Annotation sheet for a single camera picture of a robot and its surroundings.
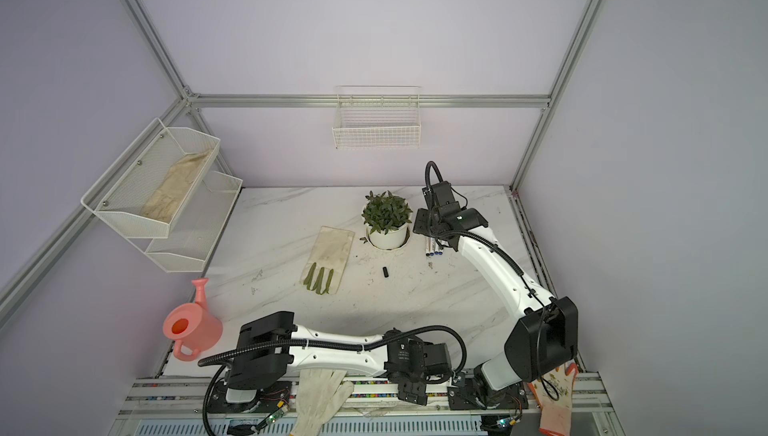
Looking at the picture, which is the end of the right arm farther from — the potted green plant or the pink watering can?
the pink watering can

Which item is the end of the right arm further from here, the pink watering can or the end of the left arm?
the pink watering can

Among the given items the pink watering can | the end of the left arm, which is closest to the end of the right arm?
the end of the left arm
